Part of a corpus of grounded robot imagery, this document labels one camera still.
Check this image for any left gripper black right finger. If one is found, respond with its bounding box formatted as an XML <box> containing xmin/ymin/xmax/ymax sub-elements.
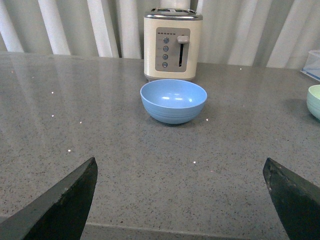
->
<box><xmin>263</xmin><ymin>157</ymin><xmax>320</xmax><ymax>240</ymax></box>

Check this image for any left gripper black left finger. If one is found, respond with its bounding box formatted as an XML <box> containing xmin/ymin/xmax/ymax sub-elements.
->
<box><xmin>0</xmin><ymin>157</ymin><xmax>98</xmax><ymax>240</ymax></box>

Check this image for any green bowl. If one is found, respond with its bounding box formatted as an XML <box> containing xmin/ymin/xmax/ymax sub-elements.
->
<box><xmin>306</xmin><ymin>84</ymin><xmax>320</xmax><ymax>121</ymax></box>

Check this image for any blue bowl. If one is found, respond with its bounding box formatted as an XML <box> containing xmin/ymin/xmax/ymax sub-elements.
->
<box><xmin>140</xmin><ymin>79</ymin><xmax>208</xmax><ymax>125</ymax></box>

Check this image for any clear plastic food container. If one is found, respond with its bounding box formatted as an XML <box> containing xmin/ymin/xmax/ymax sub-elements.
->
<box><xmin>300</xmin><ymin>50</ymin><xmax>320</xmax><ymax>82</ymax></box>

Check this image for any cream two-slot toaster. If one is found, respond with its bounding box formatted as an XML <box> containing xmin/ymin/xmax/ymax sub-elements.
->
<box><xmin>143</xmin><ymin>8</ymin><xmax>203</xmax><ymax>81</ymax></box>

